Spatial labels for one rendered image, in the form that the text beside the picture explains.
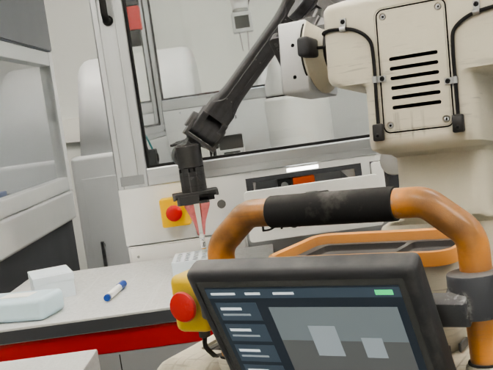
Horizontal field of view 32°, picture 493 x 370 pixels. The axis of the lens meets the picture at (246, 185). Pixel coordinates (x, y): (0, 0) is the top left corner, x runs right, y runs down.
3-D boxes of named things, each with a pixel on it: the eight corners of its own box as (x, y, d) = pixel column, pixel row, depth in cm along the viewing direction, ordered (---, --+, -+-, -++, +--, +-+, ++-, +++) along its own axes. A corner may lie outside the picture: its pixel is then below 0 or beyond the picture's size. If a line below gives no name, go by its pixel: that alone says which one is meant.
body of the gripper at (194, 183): (173, 201, 199) (168, 169, 198) (217, 194, 200) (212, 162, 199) (174, 204, 193) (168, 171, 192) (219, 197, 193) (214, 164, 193)
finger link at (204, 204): (182, 236, 200) (175, 195, 199) (213, 230, 201) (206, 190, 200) (183, 239, 193) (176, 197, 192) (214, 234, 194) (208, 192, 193)
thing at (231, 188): (526, 191, 219) (520, 134, 218) (126, 247, 222) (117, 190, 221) (446, 166, 314) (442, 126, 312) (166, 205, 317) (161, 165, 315)
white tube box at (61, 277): (77, 295, 187) (73, 271, 187) (36, 303, 184) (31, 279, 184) (69, 286, 199) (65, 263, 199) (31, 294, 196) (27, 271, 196)
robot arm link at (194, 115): (195, 109, 193) (227, 131, 195) (188, 111, 205) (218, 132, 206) (165, 155, 193) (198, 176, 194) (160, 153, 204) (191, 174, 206)
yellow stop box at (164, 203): (191, 225, 216) (186, 196, 215) (162, 228, 216) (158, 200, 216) (192, 222, 221) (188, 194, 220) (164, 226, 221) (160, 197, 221)
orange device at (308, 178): (316, 194, 256) (314, 175, 255) (279, 199, 256) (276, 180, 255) (315, 192, 260) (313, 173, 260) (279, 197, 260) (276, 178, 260)
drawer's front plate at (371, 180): (384, 225, 186) (378, 173, 185) (250, 243, 187) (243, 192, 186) (383, 223, 188) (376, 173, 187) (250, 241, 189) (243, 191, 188)
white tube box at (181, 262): (212, 274, 188) (209, 258, 188) (173, 280, 188) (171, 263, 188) (213, 264, 200) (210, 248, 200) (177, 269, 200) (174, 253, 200)
